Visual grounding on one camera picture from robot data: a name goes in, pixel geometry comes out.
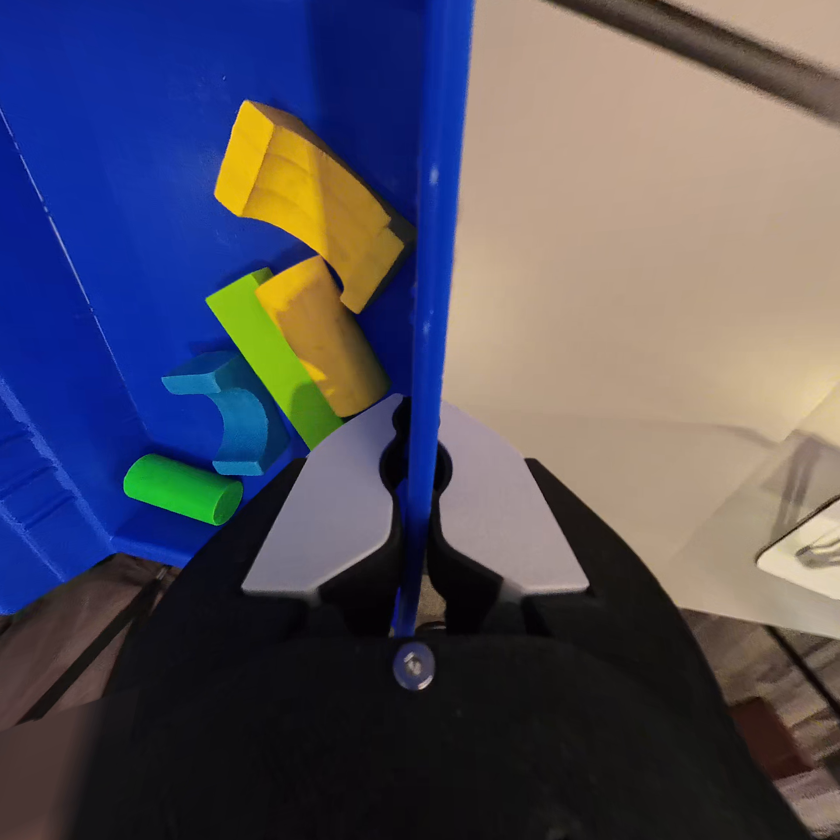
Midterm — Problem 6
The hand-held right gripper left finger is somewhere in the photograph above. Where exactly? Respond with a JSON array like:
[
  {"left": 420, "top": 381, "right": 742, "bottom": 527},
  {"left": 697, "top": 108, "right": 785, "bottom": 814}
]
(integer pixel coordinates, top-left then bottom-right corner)
[{"left": 242, "top": 393, "right": 403, "bottom": 606}]

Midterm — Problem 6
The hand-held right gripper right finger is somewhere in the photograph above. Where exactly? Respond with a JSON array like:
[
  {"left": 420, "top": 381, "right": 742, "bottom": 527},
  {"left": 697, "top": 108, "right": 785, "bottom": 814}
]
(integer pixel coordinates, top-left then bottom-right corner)
[{"left": 432, "top": 399, "right": 590, "bottom": 606}]

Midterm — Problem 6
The green cylinder block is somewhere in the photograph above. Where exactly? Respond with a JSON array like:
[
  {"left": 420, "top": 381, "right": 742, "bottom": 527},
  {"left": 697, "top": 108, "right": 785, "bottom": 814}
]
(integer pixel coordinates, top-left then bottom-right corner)
[{"left": 124, "top": 453, "right": 245, "bottom": 526}]

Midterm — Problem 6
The lime green plank block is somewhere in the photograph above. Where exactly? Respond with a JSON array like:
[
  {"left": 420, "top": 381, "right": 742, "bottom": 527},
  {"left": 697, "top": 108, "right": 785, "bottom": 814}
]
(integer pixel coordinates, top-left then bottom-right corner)
[{"left": 206, "top": 269, "right": 345, "bottom": 450}]

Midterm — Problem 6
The yellow cylinder block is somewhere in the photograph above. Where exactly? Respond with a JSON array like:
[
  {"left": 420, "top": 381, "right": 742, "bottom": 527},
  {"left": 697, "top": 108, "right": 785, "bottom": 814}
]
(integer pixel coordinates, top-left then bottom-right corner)
[{"left": 256, "top": 256, "right": 392, "bottom": 418}]

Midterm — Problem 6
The yellow arch block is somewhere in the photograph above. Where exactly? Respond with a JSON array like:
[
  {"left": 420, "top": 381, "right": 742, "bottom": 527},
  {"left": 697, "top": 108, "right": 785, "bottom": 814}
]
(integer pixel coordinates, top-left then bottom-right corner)
[{"left": 214, "top": 101, "right": 414, "bottom": 313}]

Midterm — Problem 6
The blue plastic bin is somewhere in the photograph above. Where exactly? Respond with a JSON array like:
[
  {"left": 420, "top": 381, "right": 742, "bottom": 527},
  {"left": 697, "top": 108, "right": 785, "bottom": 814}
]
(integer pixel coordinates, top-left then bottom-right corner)
[{"left": 0, "top": 0, "right": 473, "bottom": 634}]

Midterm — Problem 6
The blue arch block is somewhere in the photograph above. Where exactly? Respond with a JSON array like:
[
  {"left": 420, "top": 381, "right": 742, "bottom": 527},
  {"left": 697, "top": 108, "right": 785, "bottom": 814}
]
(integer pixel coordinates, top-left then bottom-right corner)
[{"left": 162, "top": 351, "right": 290, "bottom": 476}]

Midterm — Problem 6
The black metal pole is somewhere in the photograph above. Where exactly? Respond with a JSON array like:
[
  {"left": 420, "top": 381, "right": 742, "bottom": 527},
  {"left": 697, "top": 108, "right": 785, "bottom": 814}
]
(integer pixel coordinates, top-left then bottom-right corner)
[{"left": 545, "top": 0, "right": 840, "bottom": 126}]

